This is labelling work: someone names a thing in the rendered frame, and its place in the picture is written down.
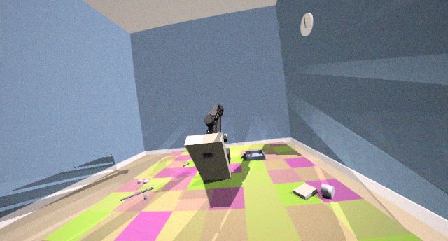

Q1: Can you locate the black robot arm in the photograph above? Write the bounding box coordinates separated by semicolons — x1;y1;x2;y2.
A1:
204;104;224;135

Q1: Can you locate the white cylinder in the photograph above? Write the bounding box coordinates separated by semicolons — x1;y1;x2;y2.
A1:
321;184;335;198

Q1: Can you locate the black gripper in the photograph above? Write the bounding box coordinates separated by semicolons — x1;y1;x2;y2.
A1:
208;128;228;142

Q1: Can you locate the white flat box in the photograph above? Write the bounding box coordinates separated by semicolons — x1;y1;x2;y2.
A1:
293;184;318;199

